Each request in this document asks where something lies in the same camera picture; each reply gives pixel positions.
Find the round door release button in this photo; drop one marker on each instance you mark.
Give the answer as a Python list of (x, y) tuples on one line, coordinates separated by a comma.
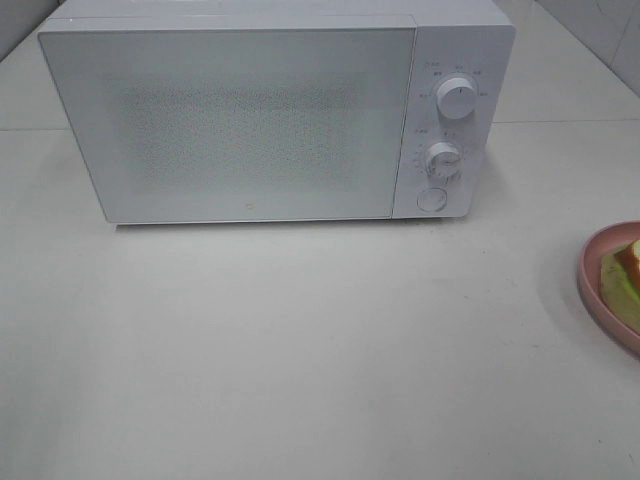
[(432, 200)]

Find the pink round plate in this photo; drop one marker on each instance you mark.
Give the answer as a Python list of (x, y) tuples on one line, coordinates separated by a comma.
[(588, 271)]

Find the white microwave door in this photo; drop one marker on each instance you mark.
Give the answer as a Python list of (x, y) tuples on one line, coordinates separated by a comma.
[(224, 126)]

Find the lower white timer knob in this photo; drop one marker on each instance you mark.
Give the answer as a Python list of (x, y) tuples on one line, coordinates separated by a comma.
[(442, 160)]

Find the upper white power knob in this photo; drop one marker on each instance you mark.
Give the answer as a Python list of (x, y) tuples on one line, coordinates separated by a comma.
[(456, 96)]

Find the white microwave oven body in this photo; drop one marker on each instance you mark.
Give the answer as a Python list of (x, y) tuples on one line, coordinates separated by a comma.
[(474, 38)]

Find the toast sandwich with filling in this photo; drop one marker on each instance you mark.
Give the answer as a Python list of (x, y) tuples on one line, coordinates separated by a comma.
[(619, 284)]

